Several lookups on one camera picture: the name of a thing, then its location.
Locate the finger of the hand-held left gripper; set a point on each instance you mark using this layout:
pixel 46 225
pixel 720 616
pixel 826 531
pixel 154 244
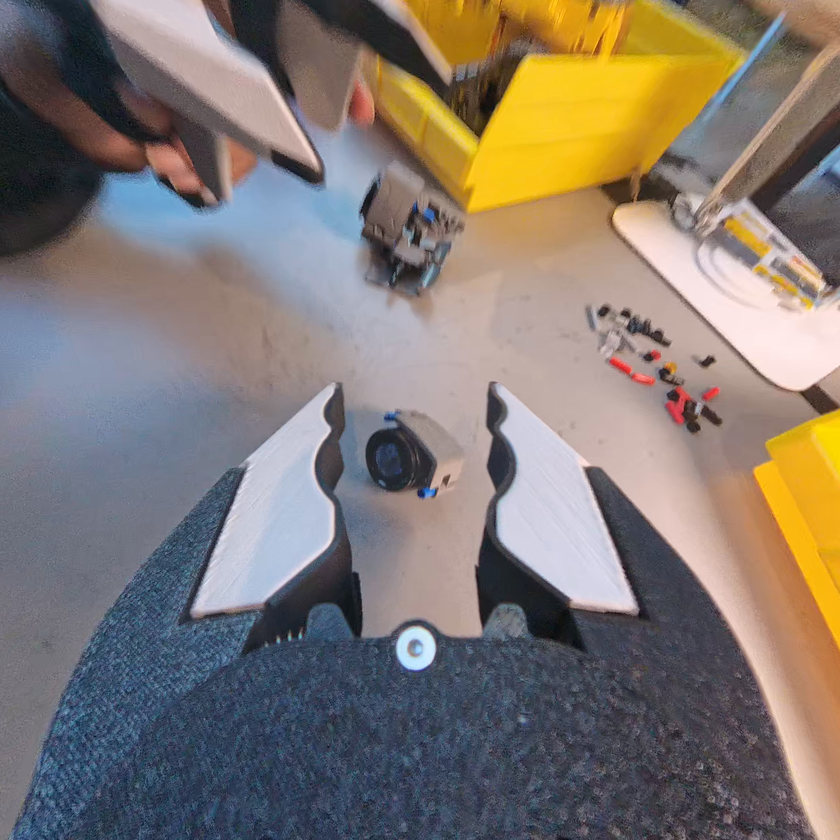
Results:
pixel 197 72
pixel 407 33

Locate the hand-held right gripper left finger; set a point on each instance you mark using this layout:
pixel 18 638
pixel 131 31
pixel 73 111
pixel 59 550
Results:
pixel 275 525

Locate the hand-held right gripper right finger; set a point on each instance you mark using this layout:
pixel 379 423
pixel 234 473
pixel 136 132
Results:
pixel 558 525

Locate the grey curved brick panel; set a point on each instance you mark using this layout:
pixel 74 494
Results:
pixel 443 446

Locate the person's left hand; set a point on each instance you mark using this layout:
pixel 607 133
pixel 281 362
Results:
pixel 85 124

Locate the yellow toy tracked robot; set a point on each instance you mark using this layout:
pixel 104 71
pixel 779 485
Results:
pixel 479 85

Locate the grey brick head assembly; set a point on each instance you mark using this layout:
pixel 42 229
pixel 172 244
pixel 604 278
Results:
pixel 400 210

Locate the pile of small brick parts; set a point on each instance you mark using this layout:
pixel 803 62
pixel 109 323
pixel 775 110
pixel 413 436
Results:
pixel 679 400

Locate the yellow plastic storage bin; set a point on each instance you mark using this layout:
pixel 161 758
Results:
pixel 807 499
pixel 558 131

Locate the white flat pad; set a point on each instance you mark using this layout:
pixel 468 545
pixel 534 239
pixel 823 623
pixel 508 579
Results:
pixel 754 341

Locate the yellow black flat packet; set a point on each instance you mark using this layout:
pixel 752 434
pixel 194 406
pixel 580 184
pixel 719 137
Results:
pixel 768 256

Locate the pale booklet stand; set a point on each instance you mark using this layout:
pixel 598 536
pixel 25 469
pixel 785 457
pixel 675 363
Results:
pixel 774 131

